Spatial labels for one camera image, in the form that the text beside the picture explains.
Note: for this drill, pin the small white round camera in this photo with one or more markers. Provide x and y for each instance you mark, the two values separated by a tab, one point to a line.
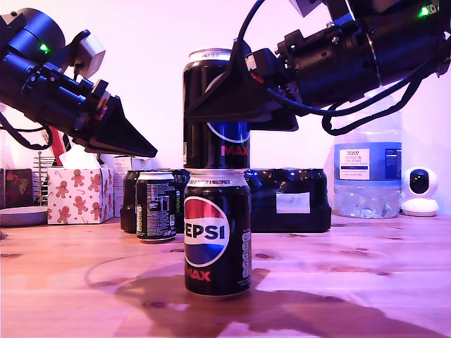
419	207

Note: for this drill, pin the small white carton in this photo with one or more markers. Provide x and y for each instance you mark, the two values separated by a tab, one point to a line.
121	165

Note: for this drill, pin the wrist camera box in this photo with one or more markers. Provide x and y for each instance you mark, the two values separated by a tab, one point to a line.
92	53
306	7

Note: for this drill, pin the large clear water bottle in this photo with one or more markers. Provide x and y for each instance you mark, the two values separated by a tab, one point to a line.
366	197

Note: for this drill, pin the black Pepsi Max can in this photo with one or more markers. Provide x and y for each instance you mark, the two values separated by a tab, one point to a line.
155	207
218	229
197	77

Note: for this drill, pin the white tissue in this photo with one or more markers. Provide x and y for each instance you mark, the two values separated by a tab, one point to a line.
75	162

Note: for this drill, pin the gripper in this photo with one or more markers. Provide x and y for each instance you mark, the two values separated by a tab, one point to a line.
75	102
317	70

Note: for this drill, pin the grey plate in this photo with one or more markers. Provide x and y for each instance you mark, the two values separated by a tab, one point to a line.
21	216

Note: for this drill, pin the black Pepsi Max multipack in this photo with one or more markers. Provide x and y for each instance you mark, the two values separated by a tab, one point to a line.
267	218

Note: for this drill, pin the gingerbread print tissue box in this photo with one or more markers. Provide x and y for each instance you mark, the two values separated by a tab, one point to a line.
81	197

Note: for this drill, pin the dark patterned box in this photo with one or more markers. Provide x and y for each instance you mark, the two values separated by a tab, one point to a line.
17	186

